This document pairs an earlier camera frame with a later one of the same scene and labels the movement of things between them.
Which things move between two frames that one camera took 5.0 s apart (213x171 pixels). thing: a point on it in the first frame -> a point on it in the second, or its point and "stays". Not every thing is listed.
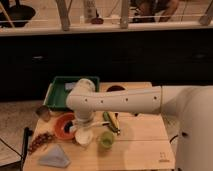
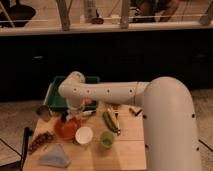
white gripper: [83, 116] -> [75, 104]
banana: [114, 123] stays
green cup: [107, 139] stays
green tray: [57, 94] stays
